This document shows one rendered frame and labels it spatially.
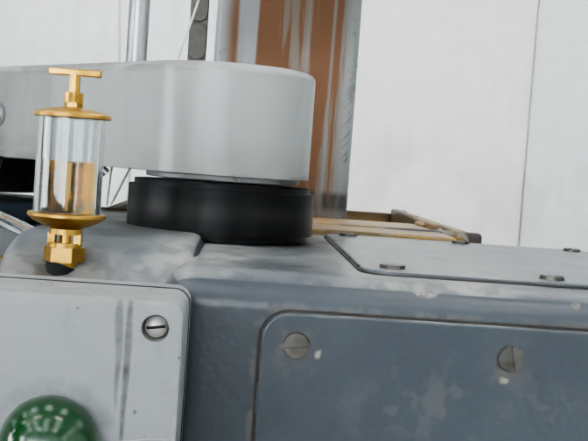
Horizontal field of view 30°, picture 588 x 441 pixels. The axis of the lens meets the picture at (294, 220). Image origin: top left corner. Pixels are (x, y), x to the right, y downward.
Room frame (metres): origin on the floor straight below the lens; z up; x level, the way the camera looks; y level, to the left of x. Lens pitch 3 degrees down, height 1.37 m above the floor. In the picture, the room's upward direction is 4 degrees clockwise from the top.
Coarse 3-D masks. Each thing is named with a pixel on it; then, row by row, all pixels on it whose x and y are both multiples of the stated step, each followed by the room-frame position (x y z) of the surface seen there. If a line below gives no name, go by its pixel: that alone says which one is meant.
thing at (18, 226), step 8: (0, 160) 0.65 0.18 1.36; (0, 168) 0.66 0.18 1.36; (104, 168) 0.72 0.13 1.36; (0, 216) 0.47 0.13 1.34; (8, 216) 0.47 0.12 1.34; (0, 224) 0.47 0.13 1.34; (8, 224) 0.47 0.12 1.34; (16, 224) 0.47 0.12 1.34; (24, 224) 0.47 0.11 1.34; (16, 232) 0.47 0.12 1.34
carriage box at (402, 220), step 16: (112, 208) 0.67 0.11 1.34; (336, 224) 0.67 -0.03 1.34; (352, 224) 0.67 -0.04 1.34; (368, 224) 0.79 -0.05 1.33; (384, 224) 0.80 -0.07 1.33; (400, 224) 0.82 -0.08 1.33; (416, 224) 0.82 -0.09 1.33; (432, 224) 0.78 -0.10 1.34; (464, 240) 0.67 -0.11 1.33; (480, 240) 0.68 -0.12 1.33
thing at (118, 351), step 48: (0, 288) 0.33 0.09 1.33; (48, 288) 0.34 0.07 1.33; (96, 288) 0.34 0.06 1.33; (144, 288) 0.35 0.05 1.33; (0, 336) 0.32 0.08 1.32; (48, 336) 0.33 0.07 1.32; (96, 336) 0.33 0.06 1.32; (144, 336) 0.33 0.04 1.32; (0, 384) 0.32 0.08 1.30; (48, 384) 0.33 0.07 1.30; (96, 384) 0.33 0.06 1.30; (144, 384) 0.33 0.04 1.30; (144, 432) 0.33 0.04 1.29
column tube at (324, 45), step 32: (224, 0) 0.87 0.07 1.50; (256, 0) 0.87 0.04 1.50; (288, 0) 0.87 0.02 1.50; (320, 0) 0.87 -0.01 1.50; (352, 0) 0.87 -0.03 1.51; (224, 32) 0.87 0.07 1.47; (256, 32) 0.87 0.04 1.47; (288, 32) 0.87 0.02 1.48; (320, 32) 0.87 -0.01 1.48; (352, 32) 0.87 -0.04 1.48; (256, 64) 0.87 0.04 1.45; (288, 64) 0.87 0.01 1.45; (320, 64) 0.87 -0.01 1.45; (352, 64) 0.88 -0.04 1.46; (320, 96) 0.87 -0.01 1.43; (352, 96) 0.88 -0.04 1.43; (320, 128) 0.87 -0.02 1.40; (352, 128) 0.88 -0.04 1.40; (320, 160) 0.87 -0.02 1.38; (320, 192) 0.87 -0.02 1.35
